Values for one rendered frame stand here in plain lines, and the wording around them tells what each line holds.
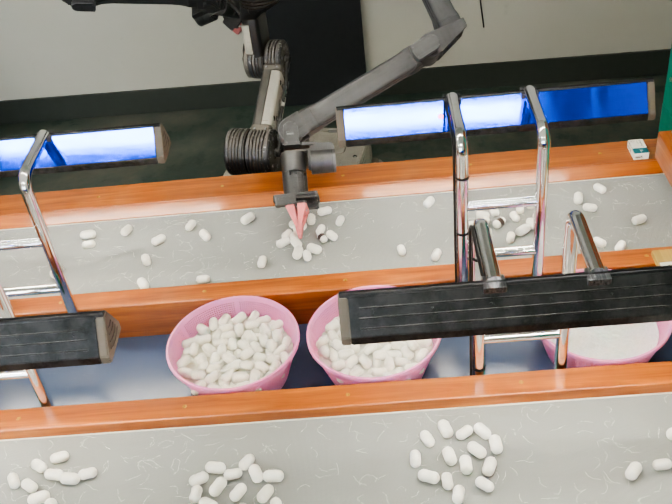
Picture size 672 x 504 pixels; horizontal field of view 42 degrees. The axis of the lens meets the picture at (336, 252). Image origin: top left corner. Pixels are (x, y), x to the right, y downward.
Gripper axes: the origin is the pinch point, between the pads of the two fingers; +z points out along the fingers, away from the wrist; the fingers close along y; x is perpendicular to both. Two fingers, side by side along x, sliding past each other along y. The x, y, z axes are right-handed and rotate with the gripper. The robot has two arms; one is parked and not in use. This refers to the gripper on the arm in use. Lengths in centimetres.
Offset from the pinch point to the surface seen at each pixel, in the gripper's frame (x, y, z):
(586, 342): -22, 55, 33
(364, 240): 0.8, 14.5, 2.8
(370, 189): 11.0, 17.0, -12.0
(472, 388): -32, 32, 40
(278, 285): -11.6, -4.4, 13.4
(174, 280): -5.2, -28.3, 8.4
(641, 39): 173, 140, -114
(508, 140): 157, 74, -70
